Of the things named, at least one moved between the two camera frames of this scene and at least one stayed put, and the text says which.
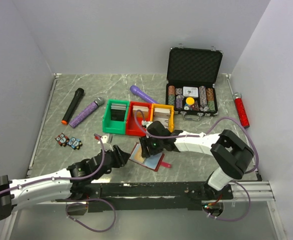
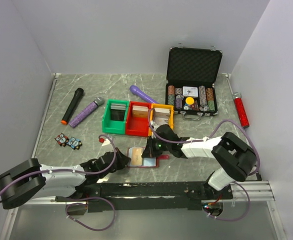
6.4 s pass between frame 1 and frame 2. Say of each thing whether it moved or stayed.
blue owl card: stayed
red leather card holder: moved
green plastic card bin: stayed
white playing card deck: stayed
